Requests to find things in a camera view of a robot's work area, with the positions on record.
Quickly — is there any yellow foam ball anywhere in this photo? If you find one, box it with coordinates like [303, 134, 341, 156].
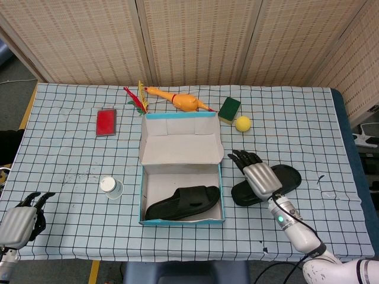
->
[235, 115, 252, 133]

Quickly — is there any yellow rubber chicken toy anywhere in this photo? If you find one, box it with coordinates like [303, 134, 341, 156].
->
[144, 86, 217, 114]

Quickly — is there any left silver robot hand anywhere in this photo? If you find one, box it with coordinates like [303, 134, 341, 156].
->
[0, 191, 56, 250]

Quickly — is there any dark blue chair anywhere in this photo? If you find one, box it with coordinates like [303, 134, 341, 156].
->
[123, 262, 251, 284]

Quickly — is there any black bulky object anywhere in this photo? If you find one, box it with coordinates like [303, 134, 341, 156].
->
[0, 127, 26, 163]

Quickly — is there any red ink pad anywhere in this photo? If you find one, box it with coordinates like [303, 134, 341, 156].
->
[95, 108, 117, 137]

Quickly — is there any red yellow feather shuttlecock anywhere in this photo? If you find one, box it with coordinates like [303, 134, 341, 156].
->
[123, 80, 152, 116]

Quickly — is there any woven folding screen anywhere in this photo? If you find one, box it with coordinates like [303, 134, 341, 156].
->
[0, 0, 379, 121]

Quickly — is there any blue cardboard shoe box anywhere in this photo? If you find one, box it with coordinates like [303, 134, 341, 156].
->
[138, 111, 226, 227]

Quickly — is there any dark blue padded table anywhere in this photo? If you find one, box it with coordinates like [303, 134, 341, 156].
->
[330, 88, 376, 258]

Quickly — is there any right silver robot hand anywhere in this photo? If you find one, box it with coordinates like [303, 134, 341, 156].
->
[227, 149, 282, 199]

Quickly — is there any black rubber slipper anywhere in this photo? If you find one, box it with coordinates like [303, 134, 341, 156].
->
[230, 164, 302, 207]
[144, 185, 221, 221]

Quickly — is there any white plastic floor object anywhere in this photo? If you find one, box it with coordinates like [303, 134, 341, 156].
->
[354, 122, 379, 147]

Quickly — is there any white paper cup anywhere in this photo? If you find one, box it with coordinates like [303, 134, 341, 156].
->
[99, 175, 124, 201]

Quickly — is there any green yellow sponge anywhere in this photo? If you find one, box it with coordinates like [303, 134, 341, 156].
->
[219, 96, 242, 124]

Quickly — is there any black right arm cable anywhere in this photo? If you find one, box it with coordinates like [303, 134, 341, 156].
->
[272, 192, 326, 246]

